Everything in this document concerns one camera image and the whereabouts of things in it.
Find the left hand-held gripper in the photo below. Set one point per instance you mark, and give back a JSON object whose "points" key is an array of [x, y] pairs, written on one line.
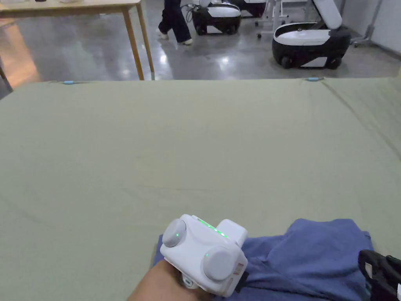
{"points": [[200, 247]]}

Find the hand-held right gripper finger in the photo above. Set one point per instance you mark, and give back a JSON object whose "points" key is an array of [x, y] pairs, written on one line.
{"points": [[380, 276]]}

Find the blue garment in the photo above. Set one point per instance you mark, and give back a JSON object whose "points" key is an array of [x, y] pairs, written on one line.
{"points": [[297, 266]]}

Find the person's left hand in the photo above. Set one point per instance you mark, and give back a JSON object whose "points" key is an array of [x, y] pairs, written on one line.
{"points": [[156, 282]]}

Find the white and black wheeled robot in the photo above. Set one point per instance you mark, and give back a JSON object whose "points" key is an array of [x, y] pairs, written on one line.
{"points": [[219, 18], [253, 7], [307, 47]]}

